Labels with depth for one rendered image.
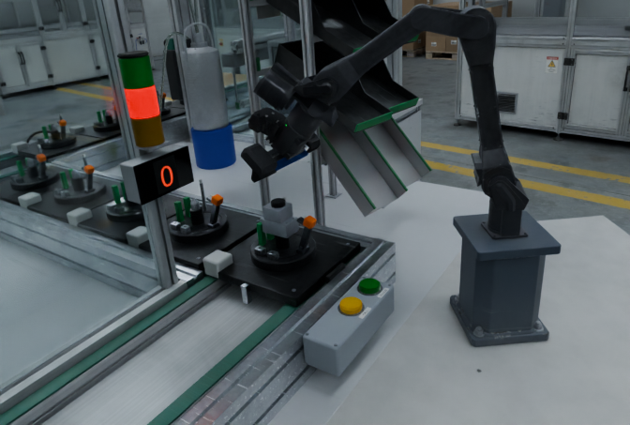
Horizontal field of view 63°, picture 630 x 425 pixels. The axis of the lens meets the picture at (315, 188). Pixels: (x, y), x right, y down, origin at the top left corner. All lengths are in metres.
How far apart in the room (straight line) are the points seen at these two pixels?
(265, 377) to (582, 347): 0.58
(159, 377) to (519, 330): 0.65
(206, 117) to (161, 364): 1.15
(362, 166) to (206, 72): 0.83
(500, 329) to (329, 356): 0.34
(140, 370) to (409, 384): 0.46
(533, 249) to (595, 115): 4.09
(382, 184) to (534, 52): 3.89
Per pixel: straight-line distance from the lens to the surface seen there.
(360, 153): 1.30
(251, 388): 0.82
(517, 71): 5.14
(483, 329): 1.04
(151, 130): 0.92
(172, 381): 0.92
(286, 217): 1.05
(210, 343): 0.98
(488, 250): 0.93
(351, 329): 0.89
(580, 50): 4.93
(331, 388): 0.94
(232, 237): 1.20
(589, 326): 1.14
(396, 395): 0.93
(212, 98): 1.92
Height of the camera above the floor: 1.51
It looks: 22 degrees down
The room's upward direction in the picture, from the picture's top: 4 degrees counter-clockwise
